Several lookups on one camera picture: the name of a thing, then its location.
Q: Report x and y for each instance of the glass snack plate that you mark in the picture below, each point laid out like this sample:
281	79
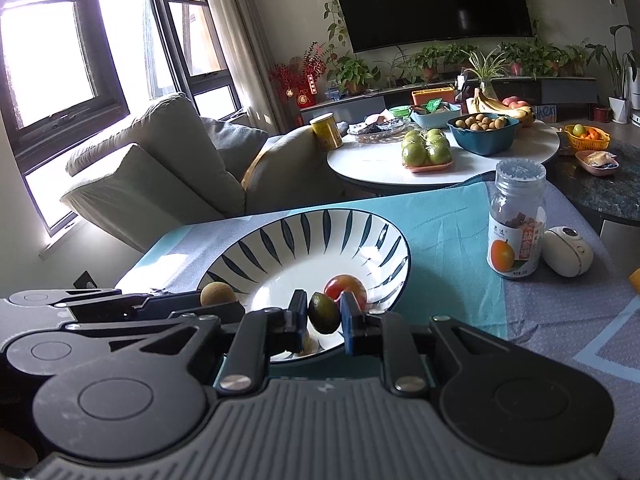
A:
375	131

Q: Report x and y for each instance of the dark marble round table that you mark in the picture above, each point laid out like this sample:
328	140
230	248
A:
600	195

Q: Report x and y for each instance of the red apples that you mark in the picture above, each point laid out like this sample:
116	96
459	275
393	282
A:
515	102

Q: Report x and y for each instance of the tall plant in white pot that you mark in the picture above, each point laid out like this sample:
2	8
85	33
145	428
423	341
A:
617	85

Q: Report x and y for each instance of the small red pot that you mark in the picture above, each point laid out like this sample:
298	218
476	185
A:
601	113

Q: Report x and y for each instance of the clear jar with orange label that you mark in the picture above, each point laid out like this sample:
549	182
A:
517	220

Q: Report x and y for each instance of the row of potted plants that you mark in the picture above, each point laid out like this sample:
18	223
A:
440	60

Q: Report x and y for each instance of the green lidded container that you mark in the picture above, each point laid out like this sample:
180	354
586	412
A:
400	112

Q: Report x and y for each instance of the yellow tin can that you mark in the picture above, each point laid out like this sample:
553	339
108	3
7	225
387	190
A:
326	132

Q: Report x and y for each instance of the black wall television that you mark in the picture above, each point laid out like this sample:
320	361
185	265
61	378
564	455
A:
430	0

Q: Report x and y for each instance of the white round coffee table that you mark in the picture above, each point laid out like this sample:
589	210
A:
380	165

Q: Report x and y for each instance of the orange box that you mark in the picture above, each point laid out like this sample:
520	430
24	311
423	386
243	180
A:
432	95

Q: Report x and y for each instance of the blue bowl of longans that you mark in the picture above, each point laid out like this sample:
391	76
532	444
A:
482	135

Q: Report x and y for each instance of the tray of green fruits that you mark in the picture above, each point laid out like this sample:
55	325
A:
426	152

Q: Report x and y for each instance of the trailing green vine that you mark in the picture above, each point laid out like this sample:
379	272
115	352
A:
332	10

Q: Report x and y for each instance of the white vacuum dock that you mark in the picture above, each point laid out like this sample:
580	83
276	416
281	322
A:
635	90

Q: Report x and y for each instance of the dark framed window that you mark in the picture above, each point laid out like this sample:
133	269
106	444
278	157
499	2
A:
50	60

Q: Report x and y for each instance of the red festive decoration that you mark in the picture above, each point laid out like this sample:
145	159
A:
300	77

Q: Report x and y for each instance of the blue grey patchwork tablecloth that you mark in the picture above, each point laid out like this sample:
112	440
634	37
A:
450	240

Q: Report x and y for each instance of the grey cushion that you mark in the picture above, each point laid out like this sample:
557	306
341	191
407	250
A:
235	147

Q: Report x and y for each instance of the banana bunch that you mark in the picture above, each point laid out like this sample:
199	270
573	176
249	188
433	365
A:
492	107

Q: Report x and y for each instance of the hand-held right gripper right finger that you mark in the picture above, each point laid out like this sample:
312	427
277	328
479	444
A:
348	325

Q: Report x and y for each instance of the orange plastic basket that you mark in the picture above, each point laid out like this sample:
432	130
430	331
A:
587	140

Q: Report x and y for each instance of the light blue basket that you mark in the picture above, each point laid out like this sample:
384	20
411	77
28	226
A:
435	117

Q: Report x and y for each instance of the person's left hand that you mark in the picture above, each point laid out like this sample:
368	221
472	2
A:
12	447

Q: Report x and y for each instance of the dark television cabinet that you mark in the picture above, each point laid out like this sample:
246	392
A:
560	90

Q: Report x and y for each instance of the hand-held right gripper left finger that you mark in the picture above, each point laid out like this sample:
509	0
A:
300	322

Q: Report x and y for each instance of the brown longan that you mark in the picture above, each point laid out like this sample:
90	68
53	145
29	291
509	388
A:
217	292

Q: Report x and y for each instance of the potted pothos plant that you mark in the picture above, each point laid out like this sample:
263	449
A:
352	72

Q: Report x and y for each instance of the beige curtain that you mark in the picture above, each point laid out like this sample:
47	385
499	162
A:
240	35

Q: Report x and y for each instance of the white round gadget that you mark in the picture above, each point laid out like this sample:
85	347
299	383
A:
567	252

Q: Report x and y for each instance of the pink snack dish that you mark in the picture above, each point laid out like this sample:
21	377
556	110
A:
597	165

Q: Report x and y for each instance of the dark green avocado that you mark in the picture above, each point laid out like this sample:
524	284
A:
322	312

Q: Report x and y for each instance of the yellow round item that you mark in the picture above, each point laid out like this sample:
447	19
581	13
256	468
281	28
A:
636	281

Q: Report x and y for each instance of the red tomato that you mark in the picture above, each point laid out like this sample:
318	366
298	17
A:
345	287

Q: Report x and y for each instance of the blue striped white bowl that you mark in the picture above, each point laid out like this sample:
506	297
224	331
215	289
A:
300	260

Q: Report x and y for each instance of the cluster of potted plants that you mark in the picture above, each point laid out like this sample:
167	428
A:
540	57

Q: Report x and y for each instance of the spider plant in vase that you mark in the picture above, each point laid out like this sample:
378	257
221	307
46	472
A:
484	72

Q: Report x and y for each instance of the grey green sofa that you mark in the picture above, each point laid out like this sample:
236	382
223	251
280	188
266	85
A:
150	160

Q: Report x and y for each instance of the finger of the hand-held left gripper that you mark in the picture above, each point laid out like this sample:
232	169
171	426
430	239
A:
200	312
90	300

